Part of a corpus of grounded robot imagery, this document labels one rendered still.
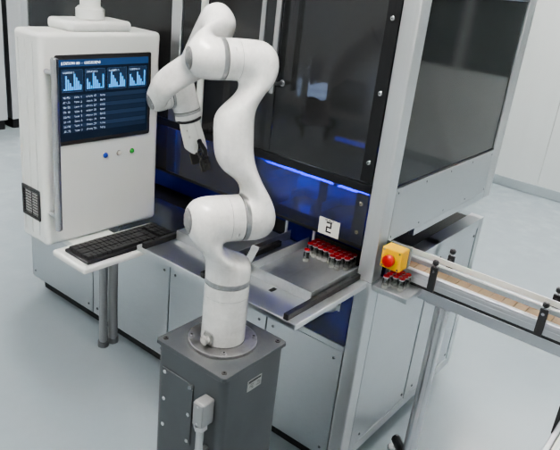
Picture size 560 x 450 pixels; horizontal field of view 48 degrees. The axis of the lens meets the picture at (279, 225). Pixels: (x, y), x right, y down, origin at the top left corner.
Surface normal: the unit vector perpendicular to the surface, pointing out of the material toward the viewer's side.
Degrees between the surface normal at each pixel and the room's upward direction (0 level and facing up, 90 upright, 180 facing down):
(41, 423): 0
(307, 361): 90
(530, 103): 90
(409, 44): 90
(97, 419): 0
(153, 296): 90
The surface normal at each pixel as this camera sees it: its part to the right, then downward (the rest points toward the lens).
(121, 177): 0.76, 0.32
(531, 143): -0.62, 0.24
